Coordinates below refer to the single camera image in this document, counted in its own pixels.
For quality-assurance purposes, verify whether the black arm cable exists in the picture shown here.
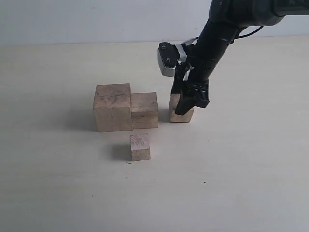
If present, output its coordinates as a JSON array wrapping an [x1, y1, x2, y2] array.
[[233, 25, 264, 40]]

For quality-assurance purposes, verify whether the smallest wooden cube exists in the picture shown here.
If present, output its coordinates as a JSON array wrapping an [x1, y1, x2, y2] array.
[[130, 133, 151, 161]]

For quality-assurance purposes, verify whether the second largest wooden cube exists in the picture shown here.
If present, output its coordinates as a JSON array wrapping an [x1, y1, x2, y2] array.
[[131, 92, 159, 129]]

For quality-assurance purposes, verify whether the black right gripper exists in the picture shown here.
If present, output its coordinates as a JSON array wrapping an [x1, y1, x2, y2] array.
[[171, 65, 210, 115]]

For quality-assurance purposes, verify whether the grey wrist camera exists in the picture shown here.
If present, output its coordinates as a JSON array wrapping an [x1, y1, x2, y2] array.
[[157, 42, 179, 77]]

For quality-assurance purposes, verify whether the third largest wooden cube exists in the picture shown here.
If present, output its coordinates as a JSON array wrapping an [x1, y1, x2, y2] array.
[[169, 94, 194, 123]]

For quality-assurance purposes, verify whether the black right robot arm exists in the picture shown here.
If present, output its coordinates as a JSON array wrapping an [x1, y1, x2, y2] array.
[[158, 0, 309, 116]]

